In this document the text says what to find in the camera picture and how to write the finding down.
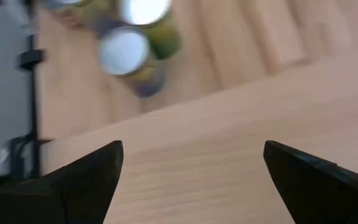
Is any wooden shelf with black frame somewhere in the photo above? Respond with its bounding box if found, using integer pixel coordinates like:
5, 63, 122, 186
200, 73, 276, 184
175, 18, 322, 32
40, 46, 358, 224

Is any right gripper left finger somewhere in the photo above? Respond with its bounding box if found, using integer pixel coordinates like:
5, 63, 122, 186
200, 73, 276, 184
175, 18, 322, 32
0, 140, 124, 224

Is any green blue peas can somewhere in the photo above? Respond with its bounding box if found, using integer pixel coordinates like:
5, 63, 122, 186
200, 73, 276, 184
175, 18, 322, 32
98, 26, 167, 98
118, 0, 182, 60

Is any black aluminium table frame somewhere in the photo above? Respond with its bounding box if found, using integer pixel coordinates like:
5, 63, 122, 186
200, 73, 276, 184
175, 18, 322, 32
9, 30, 54, 187

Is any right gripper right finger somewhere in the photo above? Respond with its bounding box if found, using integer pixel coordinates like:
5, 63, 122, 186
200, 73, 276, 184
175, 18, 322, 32
263, 140, 358, 224

